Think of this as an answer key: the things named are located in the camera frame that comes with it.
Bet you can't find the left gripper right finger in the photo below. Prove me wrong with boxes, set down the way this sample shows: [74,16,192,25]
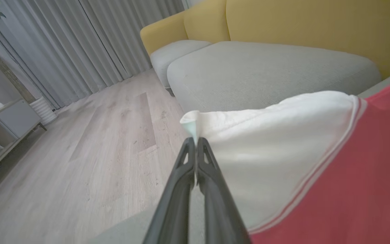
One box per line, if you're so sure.
[196,137,252,244]

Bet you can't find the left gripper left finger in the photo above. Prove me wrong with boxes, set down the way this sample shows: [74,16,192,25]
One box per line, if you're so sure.
[143,137,196,244]

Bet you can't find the red white sports jersey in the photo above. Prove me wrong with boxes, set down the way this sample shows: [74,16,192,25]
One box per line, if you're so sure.
[180,71,390,244]

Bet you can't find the grey sofa chaise cushion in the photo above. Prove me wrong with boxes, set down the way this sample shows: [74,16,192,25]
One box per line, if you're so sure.
[167,41,382,114]

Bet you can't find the small grey sofa cushion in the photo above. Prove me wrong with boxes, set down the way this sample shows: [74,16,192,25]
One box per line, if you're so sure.
[150,40,213,89]

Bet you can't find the white ribbed plant pot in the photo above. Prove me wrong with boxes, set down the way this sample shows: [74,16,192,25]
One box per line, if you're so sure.
[29,97,59,126]

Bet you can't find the grey pleated curtain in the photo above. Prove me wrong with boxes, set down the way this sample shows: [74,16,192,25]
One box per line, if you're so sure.
[0,0,128,109]
[79,0,187,79]

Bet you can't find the light grey shelf cabinet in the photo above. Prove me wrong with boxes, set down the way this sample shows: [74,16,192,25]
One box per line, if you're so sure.
[0,98,47,185]

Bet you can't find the yellow and grey sofa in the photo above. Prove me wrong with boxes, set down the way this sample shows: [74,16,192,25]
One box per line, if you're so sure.
[140,0,390,80]

